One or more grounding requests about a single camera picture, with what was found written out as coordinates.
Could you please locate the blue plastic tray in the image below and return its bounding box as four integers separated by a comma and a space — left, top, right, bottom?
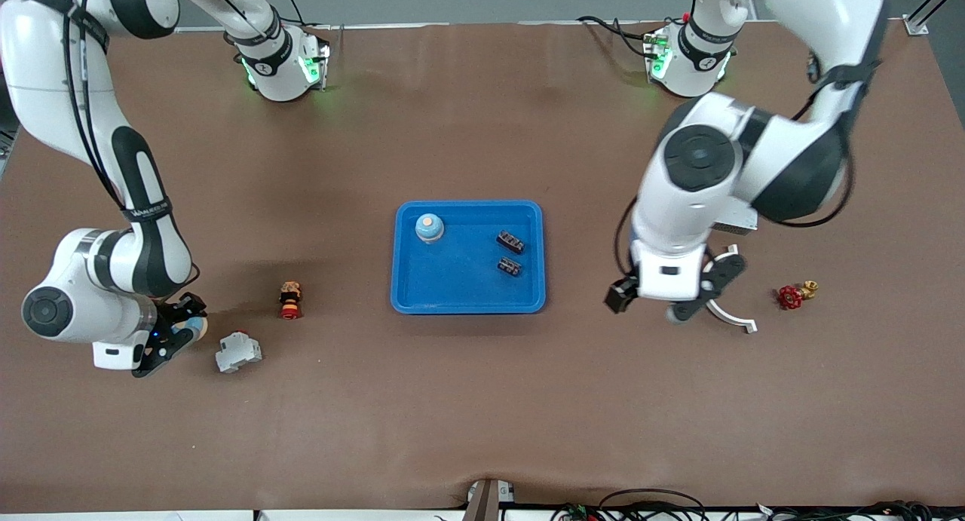
391, 200, 546, 315

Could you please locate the white circuit breaker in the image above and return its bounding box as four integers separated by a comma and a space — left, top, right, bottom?
215, 330, 263, 373

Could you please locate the grey metal power supply box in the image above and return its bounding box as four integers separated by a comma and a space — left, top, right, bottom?
715, 207, 759, 235

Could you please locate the red handwheel brass valve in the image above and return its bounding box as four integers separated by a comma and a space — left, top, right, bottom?
777, 280, 819, 311

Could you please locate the white curved plastic bracket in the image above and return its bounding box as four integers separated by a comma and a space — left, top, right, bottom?
705, 244, 758, 334

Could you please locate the black looped cable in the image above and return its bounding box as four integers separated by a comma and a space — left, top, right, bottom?
599, 489, 707, 521

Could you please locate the camera mount post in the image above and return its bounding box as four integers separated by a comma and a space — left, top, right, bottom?
464, 479, 515, 521

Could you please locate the black left arm base cable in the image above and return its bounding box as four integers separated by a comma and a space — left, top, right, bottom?
577, 14, 651, 58

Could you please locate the black arm base cable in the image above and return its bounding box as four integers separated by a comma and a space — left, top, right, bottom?
577, 14, 651, 58
279, 0, 332, 30

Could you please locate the silver table edge rail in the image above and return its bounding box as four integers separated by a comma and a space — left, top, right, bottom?
175, 22, 905, 33

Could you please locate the black right arm base cable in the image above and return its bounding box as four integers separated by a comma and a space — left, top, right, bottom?
279, 0, 332, 30

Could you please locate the aluminium frame profile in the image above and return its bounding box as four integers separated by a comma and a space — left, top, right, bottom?
905, 0, 965, 35

